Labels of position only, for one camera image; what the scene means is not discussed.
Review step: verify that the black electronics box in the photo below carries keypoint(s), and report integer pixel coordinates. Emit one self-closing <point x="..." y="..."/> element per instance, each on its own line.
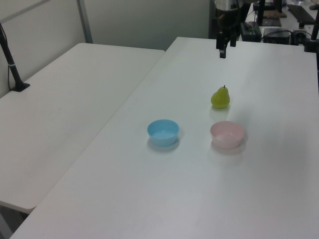
<point x="276" y="36"/>

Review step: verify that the dark green device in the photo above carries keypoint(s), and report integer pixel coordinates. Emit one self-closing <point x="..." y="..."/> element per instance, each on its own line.
<point x="250" y="31"/>

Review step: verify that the white side table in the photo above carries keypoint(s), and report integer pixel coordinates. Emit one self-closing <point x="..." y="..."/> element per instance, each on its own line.
<point x="62" y="107"/>

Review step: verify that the black monitor stand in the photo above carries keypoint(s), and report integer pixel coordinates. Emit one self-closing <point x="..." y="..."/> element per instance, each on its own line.
<point x="261" y="12"/>

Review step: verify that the grey partition corner post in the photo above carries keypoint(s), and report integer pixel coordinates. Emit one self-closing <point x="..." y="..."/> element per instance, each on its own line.
<point x="84" y="22"/>

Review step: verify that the black camera stand pole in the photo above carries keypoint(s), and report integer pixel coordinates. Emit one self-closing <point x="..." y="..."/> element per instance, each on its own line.
<point x="11" y="64"/>

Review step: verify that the blue plastic bowl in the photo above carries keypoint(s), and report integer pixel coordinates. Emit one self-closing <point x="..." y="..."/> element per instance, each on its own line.
<point x="163" y="138"/>

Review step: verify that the green pear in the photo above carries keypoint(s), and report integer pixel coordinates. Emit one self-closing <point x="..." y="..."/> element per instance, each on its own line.
<point x="220" y="99"/>

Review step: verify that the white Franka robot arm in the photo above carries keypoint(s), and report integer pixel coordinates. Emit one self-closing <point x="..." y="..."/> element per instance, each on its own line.
<point x="229" y="4"/>

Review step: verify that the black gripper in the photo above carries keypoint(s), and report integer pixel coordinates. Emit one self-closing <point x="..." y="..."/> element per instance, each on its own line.
<point x="228" y="22"/>

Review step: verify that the black clamp stand pole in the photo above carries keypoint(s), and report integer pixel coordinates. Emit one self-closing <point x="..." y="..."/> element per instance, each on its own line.
<point x="314" y="32"/>

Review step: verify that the pink plastic bowl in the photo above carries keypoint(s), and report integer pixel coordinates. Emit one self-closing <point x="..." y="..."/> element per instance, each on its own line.
<point x="227" y="139"/>

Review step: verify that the black keyboard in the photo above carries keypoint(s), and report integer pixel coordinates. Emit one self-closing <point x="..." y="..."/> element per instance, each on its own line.
<point x="300" y="13"/>

